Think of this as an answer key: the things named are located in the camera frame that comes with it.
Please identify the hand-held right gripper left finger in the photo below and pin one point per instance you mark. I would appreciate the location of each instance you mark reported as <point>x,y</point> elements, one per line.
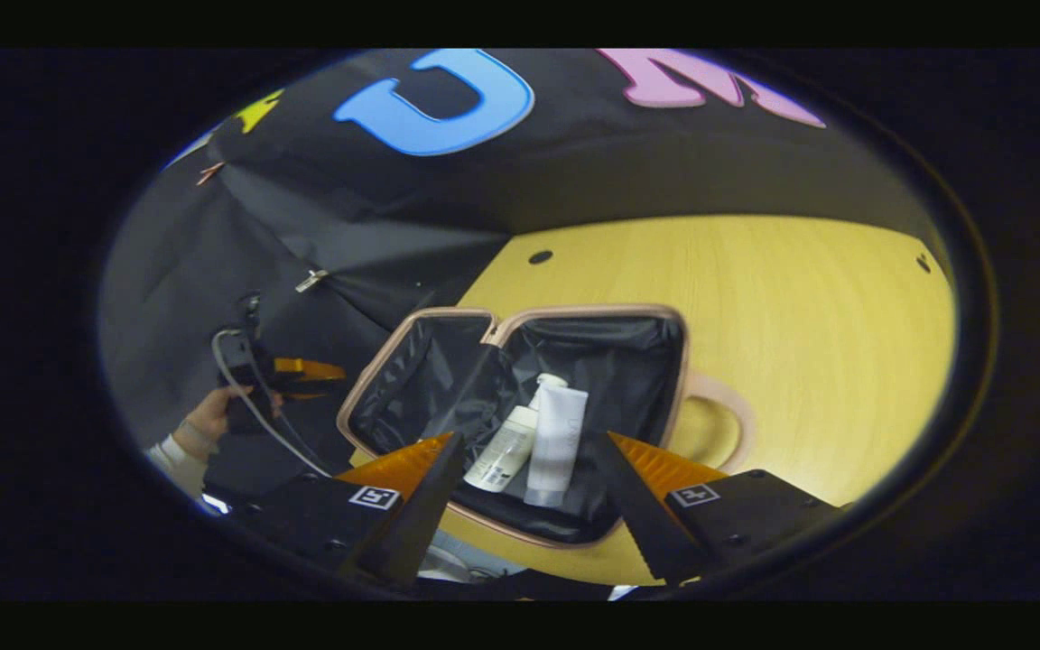
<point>430,506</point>

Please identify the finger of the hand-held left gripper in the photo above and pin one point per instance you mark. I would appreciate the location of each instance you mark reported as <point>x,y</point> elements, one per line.
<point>305,394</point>
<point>312,369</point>

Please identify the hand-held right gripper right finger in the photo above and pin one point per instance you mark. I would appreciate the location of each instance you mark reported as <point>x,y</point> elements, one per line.
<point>637,515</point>

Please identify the white labelled bottle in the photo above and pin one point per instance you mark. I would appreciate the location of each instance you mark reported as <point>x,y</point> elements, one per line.
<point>502,456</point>

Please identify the pink suitcase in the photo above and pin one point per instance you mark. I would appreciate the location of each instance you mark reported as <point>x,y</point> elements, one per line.
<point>628,361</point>

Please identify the silver metal clip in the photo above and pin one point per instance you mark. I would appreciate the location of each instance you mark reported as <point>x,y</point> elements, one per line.
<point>311,281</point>

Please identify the black backdrop cloth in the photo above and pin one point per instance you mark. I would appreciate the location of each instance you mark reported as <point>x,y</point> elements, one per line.
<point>574,162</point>

